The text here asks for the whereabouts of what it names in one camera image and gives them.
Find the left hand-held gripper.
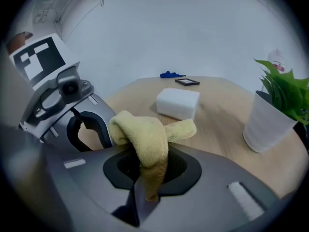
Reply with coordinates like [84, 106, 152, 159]
[9, 33, 94, 142]

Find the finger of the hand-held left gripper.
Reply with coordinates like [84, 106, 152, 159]
[72, 94, 117, 148]
[52, 116, 93, 152]

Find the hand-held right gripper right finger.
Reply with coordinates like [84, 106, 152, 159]
[134, 145, 281, 232]

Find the white tissue box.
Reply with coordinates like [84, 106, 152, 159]
[155, 87, 200, 120]

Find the green plant in white pot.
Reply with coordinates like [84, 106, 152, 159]
[242, 58, 309, 153]

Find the blue cloth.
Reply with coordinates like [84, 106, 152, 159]
[159, 70, 186, 79]

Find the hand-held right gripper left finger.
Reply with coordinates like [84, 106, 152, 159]
[41, 145, 142, 214]

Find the small framed picture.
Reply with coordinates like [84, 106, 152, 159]
[174, 78, 200, 87]

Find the yellow cleaning cloth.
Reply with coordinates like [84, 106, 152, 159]
[108, 110, 197, 202]

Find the light wooden table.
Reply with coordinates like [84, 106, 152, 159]
[79, 75, 309, 199]

